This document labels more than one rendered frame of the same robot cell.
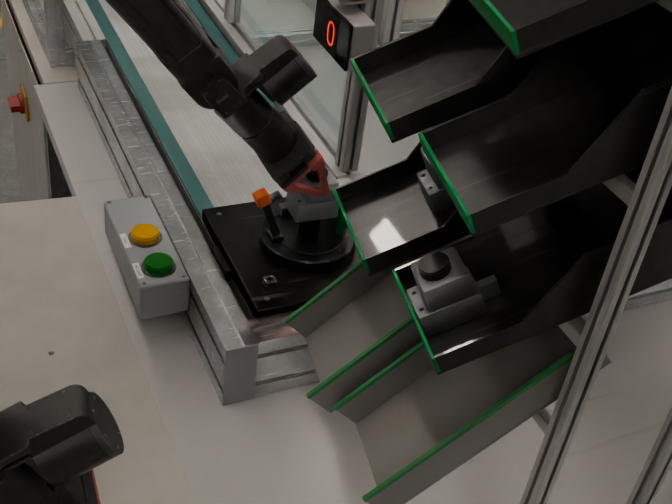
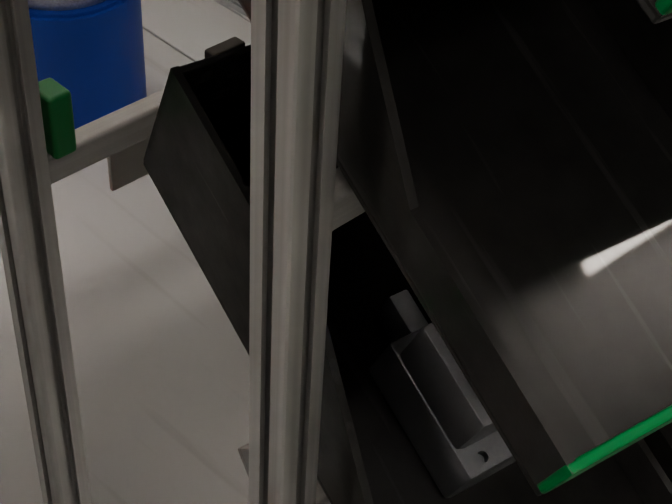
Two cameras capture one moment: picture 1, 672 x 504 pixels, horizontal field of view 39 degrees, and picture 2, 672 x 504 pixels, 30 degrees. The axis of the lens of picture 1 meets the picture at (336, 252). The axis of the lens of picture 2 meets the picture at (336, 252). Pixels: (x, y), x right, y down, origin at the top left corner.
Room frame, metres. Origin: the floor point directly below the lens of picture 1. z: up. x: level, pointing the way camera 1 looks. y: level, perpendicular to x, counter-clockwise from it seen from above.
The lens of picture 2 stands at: (1.04, 0.21, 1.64)
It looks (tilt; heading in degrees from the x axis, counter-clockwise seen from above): 41 degrees down; 252
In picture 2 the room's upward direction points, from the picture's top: 4 degrees clockwise
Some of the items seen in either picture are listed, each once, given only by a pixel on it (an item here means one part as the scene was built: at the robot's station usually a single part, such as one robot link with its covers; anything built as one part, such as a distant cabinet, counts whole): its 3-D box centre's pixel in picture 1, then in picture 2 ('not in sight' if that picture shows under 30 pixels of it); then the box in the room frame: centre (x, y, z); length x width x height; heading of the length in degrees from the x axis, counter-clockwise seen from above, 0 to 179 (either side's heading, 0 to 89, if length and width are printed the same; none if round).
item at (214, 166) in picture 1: (249, 166); not in sight; (1.39, 0.17, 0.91); 0.84 x 0.28 x 0.10; 29
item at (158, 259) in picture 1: (158, 266); not in sight; (1.02, 0.24, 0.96); 0.04 x 0.04 x 0.02
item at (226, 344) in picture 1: (152, 186); not in sight; (1.28, 0.31, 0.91); 0.89 x 0.06 x 0.11; 29
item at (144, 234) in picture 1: (145, 236); not in sight; (1.08, 0.27, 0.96); 0.04 x 0.04 x 0.02
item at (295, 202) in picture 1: (320, 190); not in sight; (1.12, 0.03, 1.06); 0.08 x 0.04 x 0.07; 119
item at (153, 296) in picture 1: (145, 253); not in sight; (1.08, 0.27, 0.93); 0.21 x 0.07 x 0.06; 29
